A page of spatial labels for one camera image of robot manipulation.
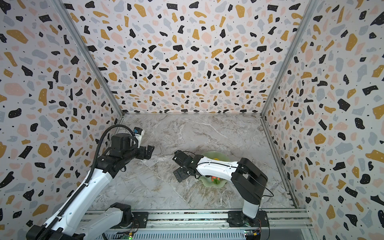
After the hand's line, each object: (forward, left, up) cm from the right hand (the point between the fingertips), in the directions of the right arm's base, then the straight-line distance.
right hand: (180, 169), depth 85 cm
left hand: (+7, +17, +16) cm, 25 cm away
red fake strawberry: (-5, -20, -3) cm, 21 cm away
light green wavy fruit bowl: (+10, -23, -4) cm, 25 cm away
